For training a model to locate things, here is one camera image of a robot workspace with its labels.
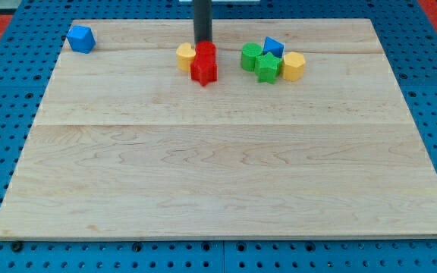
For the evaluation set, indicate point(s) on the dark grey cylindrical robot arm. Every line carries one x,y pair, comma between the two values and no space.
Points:
202,20

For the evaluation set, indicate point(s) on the blue cube block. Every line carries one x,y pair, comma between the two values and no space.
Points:
81,39

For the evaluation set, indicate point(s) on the red star block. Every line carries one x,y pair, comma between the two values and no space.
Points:
204,69

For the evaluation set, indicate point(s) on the green star block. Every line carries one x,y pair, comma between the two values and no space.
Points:
267,68

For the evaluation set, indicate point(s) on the light wooden board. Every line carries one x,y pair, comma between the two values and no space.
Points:
125,146

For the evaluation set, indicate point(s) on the red cylinder block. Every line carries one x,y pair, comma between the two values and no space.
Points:
205,49

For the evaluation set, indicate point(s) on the yellow heart block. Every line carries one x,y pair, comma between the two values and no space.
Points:
185,55

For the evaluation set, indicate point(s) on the green cylinder block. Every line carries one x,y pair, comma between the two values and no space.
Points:
249,53

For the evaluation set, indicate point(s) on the yellow hexagon block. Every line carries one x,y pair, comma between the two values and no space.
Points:
293,66

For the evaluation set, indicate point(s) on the blue triangle block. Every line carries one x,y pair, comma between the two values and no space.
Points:
273,46

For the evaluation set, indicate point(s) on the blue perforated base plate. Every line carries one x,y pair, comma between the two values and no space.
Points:
29,49

